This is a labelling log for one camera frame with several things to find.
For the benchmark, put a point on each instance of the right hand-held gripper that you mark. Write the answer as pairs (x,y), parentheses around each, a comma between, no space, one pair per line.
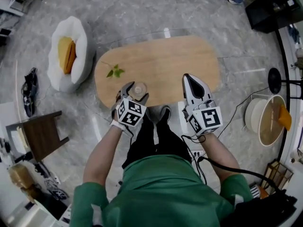
(204,117)

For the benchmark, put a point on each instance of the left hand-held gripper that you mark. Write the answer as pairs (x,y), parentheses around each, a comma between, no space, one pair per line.
(130,113)

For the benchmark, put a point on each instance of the clear glass container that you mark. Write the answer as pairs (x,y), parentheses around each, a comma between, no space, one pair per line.
(139,89)

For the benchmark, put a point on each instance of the person's left forearm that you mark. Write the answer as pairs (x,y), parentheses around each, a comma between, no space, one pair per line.
(101,155)

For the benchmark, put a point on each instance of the person's right forearm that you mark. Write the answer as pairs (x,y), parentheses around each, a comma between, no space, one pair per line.
(219,157)

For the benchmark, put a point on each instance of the green leaf sprig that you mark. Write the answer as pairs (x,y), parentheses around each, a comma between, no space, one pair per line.
(115,71)

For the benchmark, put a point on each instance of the grey shoes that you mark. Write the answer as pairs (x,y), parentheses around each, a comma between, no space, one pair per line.
(162,113)

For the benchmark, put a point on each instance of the black trousers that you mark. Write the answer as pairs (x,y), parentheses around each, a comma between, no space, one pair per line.
(156,143)

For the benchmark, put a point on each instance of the white puffy armchair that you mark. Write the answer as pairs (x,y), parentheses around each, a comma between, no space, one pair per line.
(78,63)

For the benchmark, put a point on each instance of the white power strip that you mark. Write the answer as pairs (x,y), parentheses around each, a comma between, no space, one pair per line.
(197,152)

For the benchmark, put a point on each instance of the yellow cushion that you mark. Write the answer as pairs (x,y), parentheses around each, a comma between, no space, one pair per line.
(66,55)

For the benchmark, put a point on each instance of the black floor lamp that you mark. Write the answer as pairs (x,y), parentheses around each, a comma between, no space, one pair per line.
(274,80)

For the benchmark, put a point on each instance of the round white glass-top table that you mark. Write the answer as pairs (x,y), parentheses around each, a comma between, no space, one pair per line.
(267,122)

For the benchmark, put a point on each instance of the orange cloth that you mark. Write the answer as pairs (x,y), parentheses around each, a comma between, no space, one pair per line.
(285,118)

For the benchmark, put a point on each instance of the dark wooden side table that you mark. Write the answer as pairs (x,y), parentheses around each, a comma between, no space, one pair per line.
(42,133)

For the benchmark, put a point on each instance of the green shirt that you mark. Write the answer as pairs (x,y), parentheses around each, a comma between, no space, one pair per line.
(156,193)

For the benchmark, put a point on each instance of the black cabinet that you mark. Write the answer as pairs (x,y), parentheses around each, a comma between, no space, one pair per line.
(270,11)

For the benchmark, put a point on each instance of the brown paper bag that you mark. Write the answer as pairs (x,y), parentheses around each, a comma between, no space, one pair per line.
(21,177)

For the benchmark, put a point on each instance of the black backpack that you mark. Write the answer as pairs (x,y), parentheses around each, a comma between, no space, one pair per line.
(265,210)

